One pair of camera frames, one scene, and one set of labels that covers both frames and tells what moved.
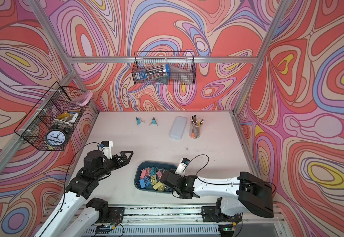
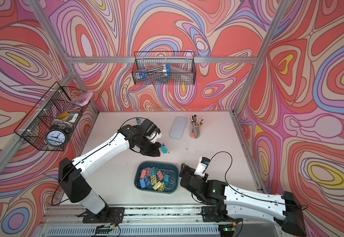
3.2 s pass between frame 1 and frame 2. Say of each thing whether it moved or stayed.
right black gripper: moved
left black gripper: moved
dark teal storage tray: stayed
